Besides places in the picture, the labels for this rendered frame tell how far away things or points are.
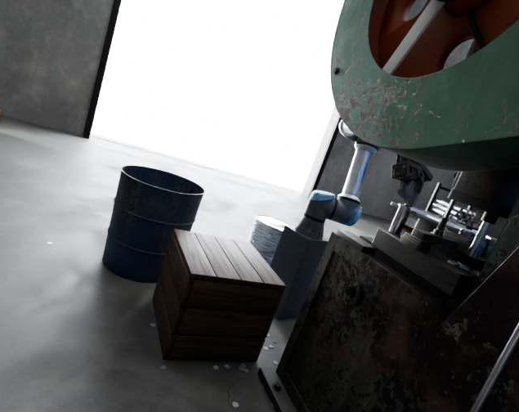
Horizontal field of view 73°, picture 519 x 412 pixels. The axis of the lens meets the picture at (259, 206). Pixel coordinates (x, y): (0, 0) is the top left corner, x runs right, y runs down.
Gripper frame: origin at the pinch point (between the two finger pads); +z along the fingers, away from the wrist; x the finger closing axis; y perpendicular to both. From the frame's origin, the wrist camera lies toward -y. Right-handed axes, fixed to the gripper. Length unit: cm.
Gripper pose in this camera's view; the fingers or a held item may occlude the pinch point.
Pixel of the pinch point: (410, 203)
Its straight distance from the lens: 139.9
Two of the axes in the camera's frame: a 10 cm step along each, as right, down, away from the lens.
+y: -8.6, -2.0, -4.6
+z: -1.3, 9.7, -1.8
